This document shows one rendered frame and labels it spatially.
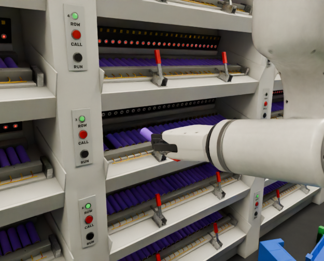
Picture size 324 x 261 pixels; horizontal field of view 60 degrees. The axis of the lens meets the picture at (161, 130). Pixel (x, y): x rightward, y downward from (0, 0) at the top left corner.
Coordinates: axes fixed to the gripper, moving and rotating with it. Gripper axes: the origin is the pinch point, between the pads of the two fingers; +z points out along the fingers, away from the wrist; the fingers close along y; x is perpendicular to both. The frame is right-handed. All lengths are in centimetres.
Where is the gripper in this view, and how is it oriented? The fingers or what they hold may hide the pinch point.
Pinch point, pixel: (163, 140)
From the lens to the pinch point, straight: 58.0
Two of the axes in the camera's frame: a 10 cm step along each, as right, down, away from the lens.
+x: 1.1, 9.9, 1.1
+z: -6.3, -0.2, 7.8
